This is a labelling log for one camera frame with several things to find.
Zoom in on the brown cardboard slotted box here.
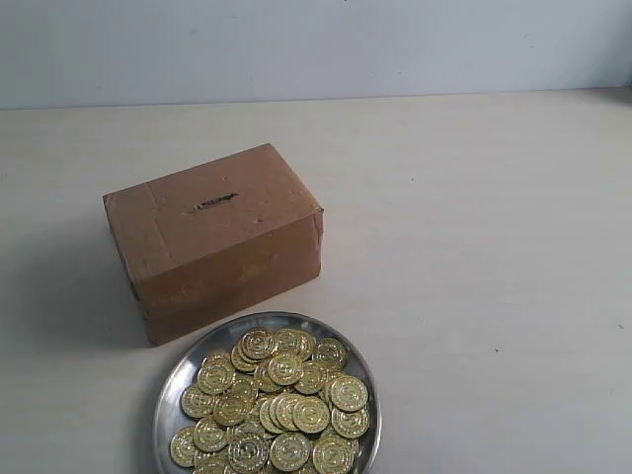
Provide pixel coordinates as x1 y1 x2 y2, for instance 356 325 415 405
103 143 324 346

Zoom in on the gold coin top middle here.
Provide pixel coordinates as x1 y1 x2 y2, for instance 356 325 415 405
274 328 316 361

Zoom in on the gold coin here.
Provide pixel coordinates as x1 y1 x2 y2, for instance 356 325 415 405
331 408 370 439
274 328 316 361
292 397 330 435
197 358 235 395
312 436 354 474
270 432 312 472
240 328 277 360
181 383 215 420
268 353 303 386
311 338 348 370
170 426 197 468

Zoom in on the gold coin top right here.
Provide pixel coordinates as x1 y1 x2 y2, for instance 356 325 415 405
311 338 348 370

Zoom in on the gold coin top left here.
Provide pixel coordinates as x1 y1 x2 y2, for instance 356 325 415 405
240 328 277 360

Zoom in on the gold coin centre upper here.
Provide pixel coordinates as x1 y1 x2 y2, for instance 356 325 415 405
268 353 303 386

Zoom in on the gold coin right edge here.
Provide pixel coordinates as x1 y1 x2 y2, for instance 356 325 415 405
330 375 368 412

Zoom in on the gold coin left upper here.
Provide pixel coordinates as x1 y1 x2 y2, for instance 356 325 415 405
197 358 235 395

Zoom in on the gold coin lower right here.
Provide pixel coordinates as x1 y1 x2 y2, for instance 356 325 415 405
331 408 370 439

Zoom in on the gold coin left middle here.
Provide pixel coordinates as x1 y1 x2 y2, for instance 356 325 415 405
181 383 215 420

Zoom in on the gold coin bottom centre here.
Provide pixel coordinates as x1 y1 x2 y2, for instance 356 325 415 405
270 432 312 472

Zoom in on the gold coin bottom right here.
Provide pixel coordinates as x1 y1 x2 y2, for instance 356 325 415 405
312 436 354 474

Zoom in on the round steel plate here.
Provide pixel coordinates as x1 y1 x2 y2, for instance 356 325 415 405
151 311 382 473

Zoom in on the gold coin bottom left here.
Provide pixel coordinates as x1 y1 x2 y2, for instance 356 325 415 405
170 426 197 468

